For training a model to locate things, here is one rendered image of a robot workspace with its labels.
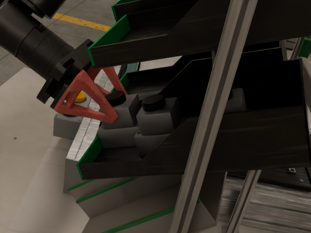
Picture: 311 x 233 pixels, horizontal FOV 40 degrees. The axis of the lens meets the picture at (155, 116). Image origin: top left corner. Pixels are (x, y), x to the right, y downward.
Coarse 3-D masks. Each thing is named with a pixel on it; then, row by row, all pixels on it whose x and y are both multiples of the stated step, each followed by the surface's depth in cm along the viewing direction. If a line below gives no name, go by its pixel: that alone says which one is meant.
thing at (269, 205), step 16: (224, 192) 95; (256, 192) 95; (272, 192) 96; (288, 192) 97; (304, 192) 98; (224, 208) 98; (256, 208) 97; (272, 208) 96; (288, 208) 97; (304, 208) 96; (240, 224) 100; (256, 224) 99; (272, 224) 99; (288, 224) 98; (304, 224) 98
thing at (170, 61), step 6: (156, 60) 154; (162, 60) 155; (168, 60) 156; (174, 60) 157; (132, 66) 140; (138, 66) 154; (144, 66) 149; (150, 66) 149; (156, 66) 150; (162, 66) 151; (126, 72) 136
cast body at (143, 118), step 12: (156, 96) 54; (144, 108) 54; (156, 108) 53; (168, 108) 53; (144, 120) 53; (156, 120) 53; (168, 120) 52; (180, 120) 56; (144, 132) 54; (156, 132) 54; (168, 132) 53; (144, 144) 55; (156, 144) 55
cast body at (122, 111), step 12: (108, 96) 59; (120, 96) 58; (132, 96) 59; (120, 108) 57; (132, 108) 57; (120, 120) 58; (132, 120) 57; (108, 132) 59; (120, 132) 58; (132, 132) 58; (108, 144) 60; (120, 144) 59; (132, 144) 59
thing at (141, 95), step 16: (256, 48) 69; (272, 48) 56; (176, 64) 74; (192, 64) 60; (208, 64) 59; (240, 64) 58; (128, 80) 78; (144, 80) 77; (160, 80) 76; (176, 80) 62; (192, 80) 61; (144, 96) 71; (176, 96) 63
